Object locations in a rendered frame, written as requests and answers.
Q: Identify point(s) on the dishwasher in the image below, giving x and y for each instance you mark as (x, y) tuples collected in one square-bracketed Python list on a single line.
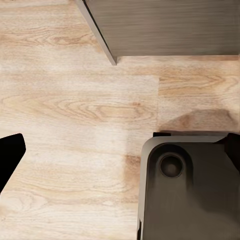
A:
[(168, 27)]

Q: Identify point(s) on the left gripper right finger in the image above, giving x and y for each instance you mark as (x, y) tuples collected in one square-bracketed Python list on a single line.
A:
[(232, 149)]

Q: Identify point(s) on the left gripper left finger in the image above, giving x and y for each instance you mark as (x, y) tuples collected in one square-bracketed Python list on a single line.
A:
[(12, 149)]

